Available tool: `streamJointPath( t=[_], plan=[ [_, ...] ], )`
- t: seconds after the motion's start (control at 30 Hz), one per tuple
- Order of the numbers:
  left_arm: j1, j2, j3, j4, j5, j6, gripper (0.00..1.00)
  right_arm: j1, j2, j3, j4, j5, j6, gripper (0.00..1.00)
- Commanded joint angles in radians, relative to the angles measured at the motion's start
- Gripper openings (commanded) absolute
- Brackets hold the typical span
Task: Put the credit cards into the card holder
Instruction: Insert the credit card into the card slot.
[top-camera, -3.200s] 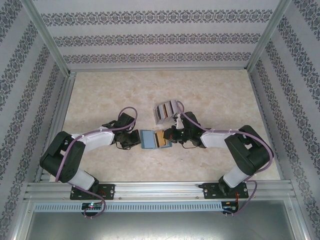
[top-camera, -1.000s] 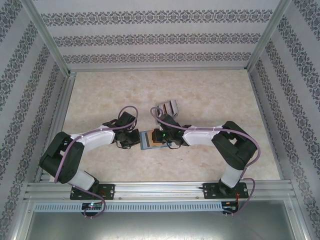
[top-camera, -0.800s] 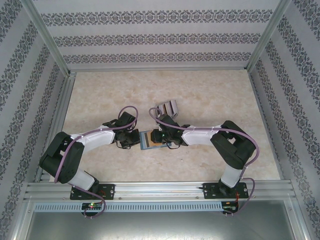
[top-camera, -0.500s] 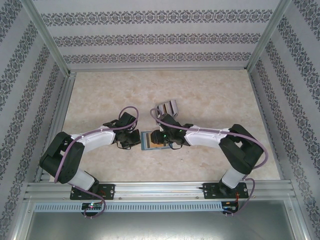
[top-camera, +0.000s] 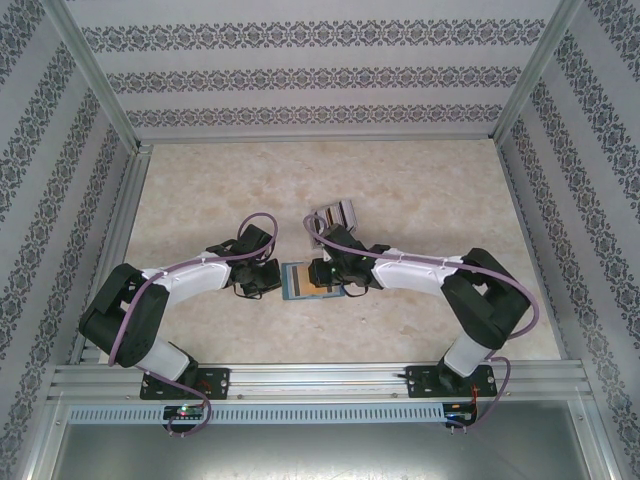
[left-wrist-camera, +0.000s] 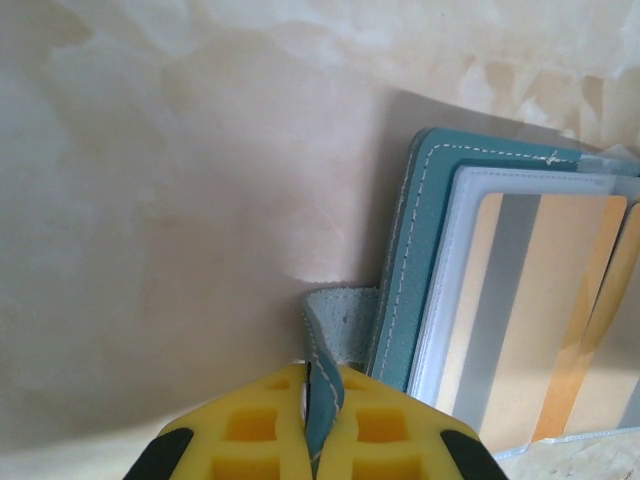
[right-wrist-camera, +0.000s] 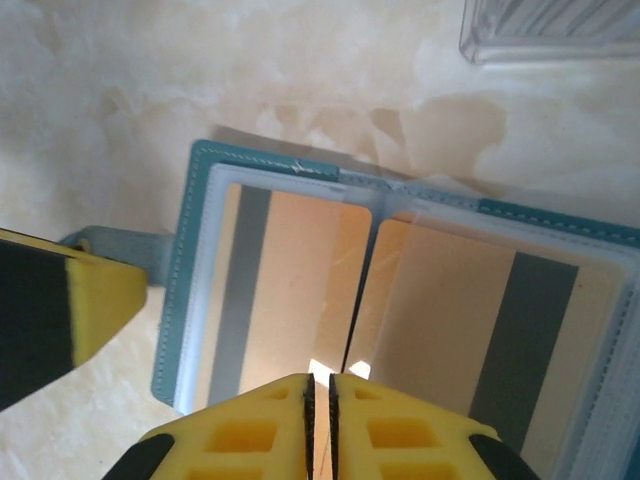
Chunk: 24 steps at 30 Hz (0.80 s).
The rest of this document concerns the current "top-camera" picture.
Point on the tan credit card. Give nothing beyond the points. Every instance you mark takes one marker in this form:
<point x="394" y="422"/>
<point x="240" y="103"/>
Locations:
<point x="317" y="291"/>

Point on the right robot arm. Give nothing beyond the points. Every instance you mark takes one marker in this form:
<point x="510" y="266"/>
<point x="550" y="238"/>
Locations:
<point x="490" y="300"/>

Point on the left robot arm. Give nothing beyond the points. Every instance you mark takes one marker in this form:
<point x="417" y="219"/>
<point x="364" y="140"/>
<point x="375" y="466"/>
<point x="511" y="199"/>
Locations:
<point x="125" y="320"/>

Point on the stack of credit cards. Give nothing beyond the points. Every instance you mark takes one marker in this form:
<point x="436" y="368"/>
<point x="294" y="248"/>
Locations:
<point x="326" y="215"/>
<point x="337" y="214"/>
<point x="349" y="212"/>

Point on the striped grey white box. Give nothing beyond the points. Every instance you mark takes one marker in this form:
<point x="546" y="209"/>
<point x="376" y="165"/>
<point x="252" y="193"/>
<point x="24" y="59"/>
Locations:
<point x="350" y="220"/>

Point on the small circuit board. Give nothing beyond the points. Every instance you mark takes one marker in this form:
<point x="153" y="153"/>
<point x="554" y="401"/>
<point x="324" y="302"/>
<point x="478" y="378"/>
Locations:
<point x="460" y="409"/>
<point x="182" y="412"/>

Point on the grey metal sheet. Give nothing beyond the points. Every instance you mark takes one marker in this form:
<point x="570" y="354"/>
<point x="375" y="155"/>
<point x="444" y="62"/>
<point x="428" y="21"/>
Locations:
<point x="320" y="455"/>

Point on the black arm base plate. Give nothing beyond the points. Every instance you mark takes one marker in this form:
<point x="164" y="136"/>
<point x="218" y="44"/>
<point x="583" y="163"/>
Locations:
<point x="220" y="382"/>
<point x="420" y="382"/>

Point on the wide aluminium mounting rail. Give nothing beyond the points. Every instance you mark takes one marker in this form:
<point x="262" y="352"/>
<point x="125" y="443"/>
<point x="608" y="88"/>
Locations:
<point x="320" y="380"/>

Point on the aluminium frame rail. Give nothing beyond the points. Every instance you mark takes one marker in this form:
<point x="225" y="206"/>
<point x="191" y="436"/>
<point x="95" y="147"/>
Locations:
<point x="520" y="210"/>
<point x="320" y="138"/>
<point x="123" y="210"/>

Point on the aluminium frame post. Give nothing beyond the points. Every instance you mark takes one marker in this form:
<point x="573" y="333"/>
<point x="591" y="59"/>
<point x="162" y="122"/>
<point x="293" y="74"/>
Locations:
<point x="42" y="440"/>
<point x="602" y="440"/>
<point x="532" y="75"/>
<point x="101" y="75"/>

